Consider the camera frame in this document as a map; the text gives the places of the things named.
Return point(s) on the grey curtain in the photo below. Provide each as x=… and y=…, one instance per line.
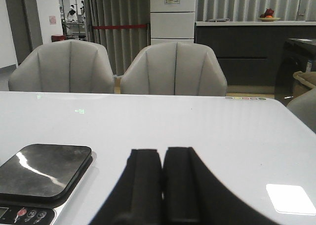
x=122, y=45

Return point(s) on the left grey armchair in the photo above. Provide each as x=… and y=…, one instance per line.
x=66, y=66

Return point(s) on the electronic kitchen scale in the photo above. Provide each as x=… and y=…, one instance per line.
x=38, y=181

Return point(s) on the chrome faucet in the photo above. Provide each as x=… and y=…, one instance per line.
x=301, y=10

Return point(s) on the red barrier belt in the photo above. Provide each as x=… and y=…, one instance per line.
x=118, y=27

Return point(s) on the beige cushion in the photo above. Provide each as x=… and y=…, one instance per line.
x=306, y=79

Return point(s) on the grey armchair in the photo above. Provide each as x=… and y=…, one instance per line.
x=66, y=66
x=175, y=68

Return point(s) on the metal shelf rack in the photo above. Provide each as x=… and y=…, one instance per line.
x=73, y=19

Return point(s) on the dark kitchen counter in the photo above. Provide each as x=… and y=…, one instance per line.
x=250, y=52

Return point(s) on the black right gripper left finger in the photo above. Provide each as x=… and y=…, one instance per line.
x=136, y=198

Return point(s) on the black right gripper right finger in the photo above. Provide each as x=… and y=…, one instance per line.
x=194, y=196

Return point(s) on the grey chair at right edge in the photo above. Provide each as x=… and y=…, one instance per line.
x=304, y=108

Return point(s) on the fruit bowl on counter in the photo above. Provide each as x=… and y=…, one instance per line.
x=268, y=16

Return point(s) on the white refrigerator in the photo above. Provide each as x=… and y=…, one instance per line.
x=172, y=21

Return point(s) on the red trash bin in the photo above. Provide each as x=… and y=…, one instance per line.
x=56, y=38

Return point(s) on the right grey armchair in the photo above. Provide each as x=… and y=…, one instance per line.
x=175, y=68

